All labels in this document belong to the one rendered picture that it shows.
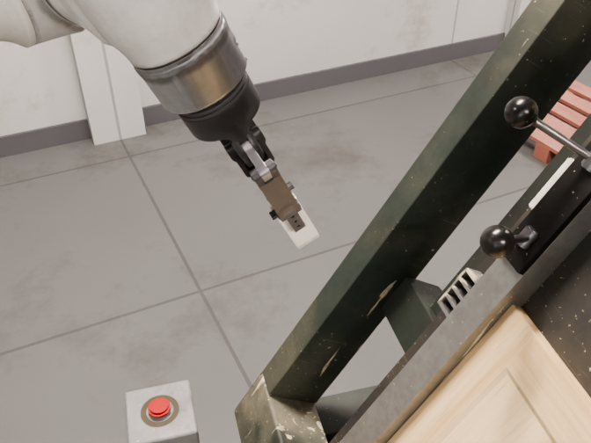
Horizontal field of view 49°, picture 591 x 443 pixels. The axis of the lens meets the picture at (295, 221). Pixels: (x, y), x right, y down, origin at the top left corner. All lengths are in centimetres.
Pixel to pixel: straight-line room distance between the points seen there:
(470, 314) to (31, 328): 216
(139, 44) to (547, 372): 59
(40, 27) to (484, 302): 61
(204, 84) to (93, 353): 213
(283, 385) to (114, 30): 84
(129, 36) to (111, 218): 275
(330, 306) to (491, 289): 34
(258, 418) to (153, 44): 87
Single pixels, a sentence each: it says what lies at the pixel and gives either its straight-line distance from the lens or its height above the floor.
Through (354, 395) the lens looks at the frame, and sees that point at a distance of 140.
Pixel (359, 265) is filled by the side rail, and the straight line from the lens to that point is 109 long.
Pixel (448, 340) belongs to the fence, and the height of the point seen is 123.
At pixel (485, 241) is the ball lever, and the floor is 145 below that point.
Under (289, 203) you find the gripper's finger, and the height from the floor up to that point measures 151.
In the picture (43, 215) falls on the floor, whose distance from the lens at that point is 339.
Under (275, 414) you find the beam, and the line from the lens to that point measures 123.
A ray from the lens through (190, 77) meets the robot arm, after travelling 56.
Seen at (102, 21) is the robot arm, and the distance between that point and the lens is 54.
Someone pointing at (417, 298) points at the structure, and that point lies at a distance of 109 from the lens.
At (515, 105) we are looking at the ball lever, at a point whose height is 156.
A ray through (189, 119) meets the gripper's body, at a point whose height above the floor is 162.
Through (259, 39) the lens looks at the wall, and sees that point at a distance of 405.
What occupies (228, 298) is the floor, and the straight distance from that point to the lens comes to 273.
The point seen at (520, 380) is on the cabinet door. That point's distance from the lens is 86.
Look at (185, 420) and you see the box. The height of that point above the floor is 93.
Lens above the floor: 190
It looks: 37 degrees down
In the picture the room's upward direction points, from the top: straight up
